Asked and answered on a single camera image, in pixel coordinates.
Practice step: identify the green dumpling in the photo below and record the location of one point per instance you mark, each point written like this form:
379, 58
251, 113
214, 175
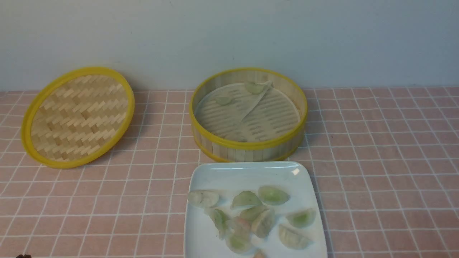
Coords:
256, 88
223, 101

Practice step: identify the pale dumpling plate edge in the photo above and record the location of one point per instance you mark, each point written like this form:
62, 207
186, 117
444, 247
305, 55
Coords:
203, 199

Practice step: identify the pink dumpling plate centre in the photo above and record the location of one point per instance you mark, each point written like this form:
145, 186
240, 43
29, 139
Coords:
239, 227

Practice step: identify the beige dumpling plate middle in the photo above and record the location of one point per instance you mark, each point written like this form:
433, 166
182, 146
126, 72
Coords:
263, 224

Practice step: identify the pale green dumpling plate bottom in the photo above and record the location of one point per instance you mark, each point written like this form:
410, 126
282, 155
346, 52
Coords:
239, 242

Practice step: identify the white square plate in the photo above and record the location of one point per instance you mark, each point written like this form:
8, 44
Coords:
229, 179

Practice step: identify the pale dumpling plate lower right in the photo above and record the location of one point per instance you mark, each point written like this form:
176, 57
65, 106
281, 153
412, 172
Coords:
293, 239

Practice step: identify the pink dumpling plate bottom edge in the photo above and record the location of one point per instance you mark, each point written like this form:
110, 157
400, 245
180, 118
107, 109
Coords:
259, 254

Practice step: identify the yellow-rimmed bamboo steamer basket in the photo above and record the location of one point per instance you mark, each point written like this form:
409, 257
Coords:
224, 150

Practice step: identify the white steamer liner cloth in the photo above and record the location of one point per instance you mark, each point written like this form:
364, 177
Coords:
249, 118

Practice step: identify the yellow-rimmed bamboo steamer lid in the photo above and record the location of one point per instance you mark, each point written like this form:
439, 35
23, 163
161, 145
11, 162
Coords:
78, 117

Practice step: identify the pink checkered tablecloth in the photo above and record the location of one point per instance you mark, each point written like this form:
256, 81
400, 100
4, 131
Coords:
384, 163

